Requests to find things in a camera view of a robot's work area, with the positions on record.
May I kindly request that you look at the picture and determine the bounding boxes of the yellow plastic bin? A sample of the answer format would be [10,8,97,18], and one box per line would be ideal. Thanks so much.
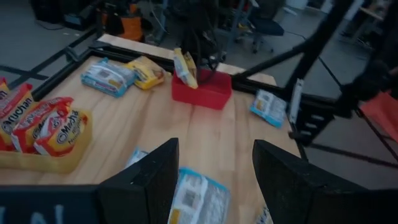
[0,108,93,174]

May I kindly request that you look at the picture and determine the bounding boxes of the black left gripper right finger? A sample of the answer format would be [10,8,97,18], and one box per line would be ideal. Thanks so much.
[252,139,371,224]

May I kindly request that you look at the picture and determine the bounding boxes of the black equipment case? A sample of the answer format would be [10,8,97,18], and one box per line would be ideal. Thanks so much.
[29,0,103,32]

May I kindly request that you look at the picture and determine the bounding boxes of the black office chair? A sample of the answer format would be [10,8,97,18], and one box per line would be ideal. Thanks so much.
[245,0,285,55]

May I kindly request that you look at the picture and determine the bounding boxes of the blue Maruchan ramen packet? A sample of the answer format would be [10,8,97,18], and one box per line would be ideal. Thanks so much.
[249,89,287,129]
[126,147,233,224]
[80,57,137,98]
[255,205,274,224]

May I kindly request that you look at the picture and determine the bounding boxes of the yellow Maruchan ramen packet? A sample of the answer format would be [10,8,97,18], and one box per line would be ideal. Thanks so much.
[173,47,199,90]
[124,55,166,91]

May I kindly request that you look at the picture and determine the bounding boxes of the red plastic bin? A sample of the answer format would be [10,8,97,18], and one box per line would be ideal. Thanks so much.
[171,68,233,111]

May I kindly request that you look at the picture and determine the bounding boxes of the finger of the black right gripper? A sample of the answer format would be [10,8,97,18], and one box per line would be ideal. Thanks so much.
[195,52,205,85]
[206,57,219,83]

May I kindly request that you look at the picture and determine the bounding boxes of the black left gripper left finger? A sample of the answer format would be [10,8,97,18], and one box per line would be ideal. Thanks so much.
[98,138,180,224]

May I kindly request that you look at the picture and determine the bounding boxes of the orange and black machine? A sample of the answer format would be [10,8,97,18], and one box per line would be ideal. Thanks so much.
[99,1,147,43]

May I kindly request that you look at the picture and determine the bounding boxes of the orange panel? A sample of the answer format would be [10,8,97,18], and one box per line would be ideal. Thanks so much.
[360,91,398,144]

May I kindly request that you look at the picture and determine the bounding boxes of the red Maruchan ramen packet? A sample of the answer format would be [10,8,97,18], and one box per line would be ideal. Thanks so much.
[0,77,34,152]
[12,96,75,153]
[33,109,90,157]

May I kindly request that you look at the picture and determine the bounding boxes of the black aluminium table frame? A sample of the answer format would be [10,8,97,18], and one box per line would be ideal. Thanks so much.
[9,0,358,147]

